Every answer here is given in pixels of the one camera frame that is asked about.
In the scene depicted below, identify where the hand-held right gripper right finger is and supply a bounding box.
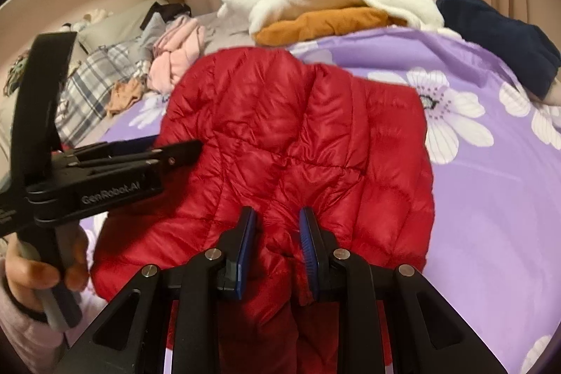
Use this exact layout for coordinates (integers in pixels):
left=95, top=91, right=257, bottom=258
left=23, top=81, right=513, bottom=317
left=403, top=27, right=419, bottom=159
left=298, top=206, right=509, bottom=374

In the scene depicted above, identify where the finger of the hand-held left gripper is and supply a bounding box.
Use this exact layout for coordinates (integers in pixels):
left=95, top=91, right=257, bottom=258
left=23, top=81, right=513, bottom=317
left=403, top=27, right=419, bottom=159
left=66, top=135, right=161, bottom=159
left=57, top=140, right=204, bottom=182

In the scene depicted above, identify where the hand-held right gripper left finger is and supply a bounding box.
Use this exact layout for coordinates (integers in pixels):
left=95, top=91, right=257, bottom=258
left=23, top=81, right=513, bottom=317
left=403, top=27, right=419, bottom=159
left=53, top=206, right=259, bottom=374

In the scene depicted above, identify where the red puffer jacket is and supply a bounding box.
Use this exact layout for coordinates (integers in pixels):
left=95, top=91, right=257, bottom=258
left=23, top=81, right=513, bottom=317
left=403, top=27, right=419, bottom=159
left=92, top=47, right=435, bottom=374

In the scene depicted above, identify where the person's left forearm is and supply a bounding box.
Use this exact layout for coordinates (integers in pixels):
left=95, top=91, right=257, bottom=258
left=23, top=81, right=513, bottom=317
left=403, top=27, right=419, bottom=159
left=0, top=260, right=73, bottom=374

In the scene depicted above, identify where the person's left hand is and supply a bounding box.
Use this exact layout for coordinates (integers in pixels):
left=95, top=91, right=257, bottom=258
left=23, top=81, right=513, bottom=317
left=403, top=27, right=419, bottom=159
left=4, top=226, right=91, bottom=309

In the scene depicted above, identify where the peach cloth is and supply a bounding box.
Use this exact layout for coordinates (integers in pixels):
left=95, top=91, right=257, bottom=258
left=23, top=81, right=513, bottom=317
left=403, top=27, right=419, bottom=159
left=106, top=77, right=145, bottom=117

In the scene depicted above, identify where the plaid blanket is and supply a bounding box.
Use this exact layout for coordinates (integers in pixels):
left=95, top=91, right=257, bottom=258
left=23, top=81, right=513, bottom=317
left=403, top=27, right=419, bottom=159
left=57, top=41, right=152, bottom=148

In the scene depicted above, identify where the pink garment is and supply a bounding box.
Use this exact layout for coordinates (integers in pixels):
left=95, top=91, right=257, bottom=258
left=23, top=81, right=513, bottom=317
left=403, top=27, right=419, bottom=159
left=147, top=15, right=207, bottom=93

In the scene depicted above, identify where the white pillow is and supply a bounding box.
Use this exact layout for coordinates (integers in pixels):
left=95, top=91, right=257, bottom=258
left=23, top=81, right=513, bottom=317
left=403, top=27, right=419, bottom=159
left=76, top=8, right=154, bottom=53

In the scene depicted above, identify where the black garment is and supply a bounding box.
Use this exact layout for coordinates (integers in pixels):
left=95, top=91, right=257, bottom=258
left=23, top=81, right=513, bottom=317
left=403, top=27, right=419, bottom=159
left=149, top=1, right=192, bottom=24

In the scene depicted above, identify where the purple floral bedsheet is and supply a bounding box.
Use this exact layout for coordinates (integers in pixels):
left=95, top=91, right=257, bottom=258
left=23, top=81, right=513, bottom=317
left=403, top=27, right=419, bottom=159
left=57, top=26, right=561, bottom=374

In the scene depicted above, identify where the orange garment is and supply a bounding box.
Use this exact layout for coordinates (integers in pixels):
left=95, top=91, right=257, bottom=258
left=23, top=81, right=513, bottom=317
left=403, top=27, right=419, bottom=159
left=254, top=7, right=408, bottom=47

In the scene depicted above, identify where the navy garment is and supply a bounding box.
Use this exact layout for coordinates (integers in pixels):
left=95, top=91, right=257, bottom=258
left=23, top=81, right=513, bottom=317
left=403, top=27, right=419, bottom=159
left=436, top=0, right=561, bottom=102

